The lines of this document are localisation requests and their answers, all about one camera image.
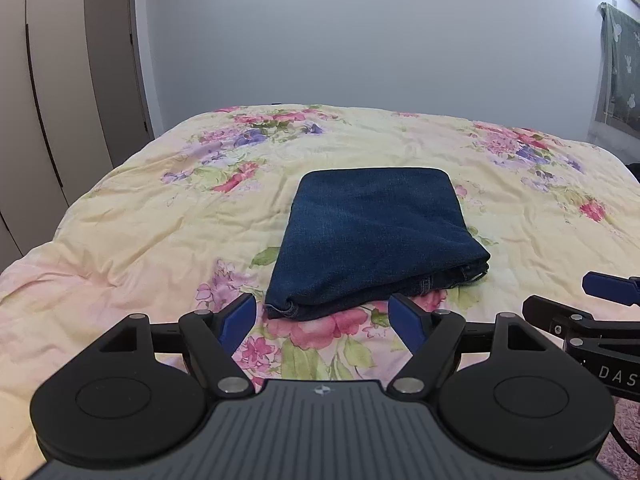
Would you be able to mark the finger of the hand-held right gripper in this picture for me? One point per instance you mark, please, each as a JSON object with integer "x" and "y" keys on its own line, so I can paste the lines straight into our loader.
{"x": 555, "y": 317}
{"x": 607, "y": 285}

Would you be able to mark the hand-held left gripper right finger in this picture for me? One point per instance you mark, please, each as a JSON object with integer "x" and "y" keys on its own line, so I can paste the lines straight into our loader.
{"x": 406, "y": 322}

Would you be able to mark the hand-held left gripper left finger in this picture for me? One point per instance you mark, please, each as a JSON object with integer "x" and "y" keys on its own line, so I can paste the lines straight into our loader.
{"x": 237, "y": 322}

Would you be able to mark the blue denim pants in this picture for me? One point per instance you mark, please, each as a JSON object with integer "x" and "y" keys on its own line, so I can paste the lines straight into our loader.
{"x": 375, "y": 230}

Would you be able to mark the pink rug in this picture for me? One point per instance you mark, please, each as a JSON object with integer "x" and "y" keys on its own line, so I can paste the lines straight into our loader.
{"x": 625, "y": 417}

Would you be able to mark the yellow floral blanket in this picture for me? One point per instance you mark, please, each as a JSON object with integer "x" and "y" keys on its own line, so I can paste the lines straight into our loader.
{"x": 150, "y": 220}

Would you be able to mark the pale green curtain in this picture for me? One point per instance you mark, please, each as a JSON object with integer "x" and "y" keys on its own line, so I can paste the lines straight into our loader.
{"x": 622, "y": 70}

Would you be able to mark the grey wardrobe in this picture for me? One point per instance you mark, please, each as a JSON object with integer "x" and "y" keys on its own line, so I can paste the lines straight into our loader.
{"x": 65, "y": 85}

